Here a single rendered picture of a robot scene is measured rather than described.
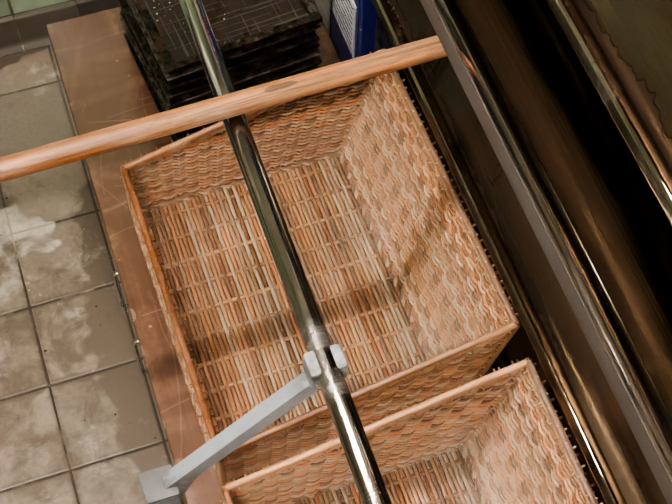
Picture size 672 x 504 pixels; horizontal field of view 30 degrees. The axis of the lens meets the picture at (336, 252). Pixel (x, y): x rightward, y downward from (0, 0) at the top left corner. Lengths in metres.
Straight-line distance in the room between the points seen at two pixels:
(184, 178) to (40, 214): 0.84
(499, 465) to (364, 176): 0.58
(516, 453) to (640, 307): 0.69
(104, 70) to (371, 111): 0.56
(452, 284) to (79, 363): 1.06
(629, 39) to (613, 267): 0.23
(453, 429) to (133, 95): 0.91
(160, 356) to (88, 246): 0.84
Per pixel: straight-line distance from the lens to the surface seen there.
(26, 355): 2.81
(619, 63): 1.32
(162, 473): 1.63
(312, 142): 2.23
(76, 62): 2.47
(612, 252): 1.28
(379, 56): 1.64
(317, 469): 1.89
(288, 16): 2.18
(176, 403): 2.08
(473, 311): 1.95
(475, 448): 2.01
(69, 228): 2.95
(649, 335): 1.24
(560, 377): 1.71
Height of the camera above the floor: 2.48
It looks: 60 degrees down
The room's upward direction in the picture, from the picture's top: 2 degrees clockwise
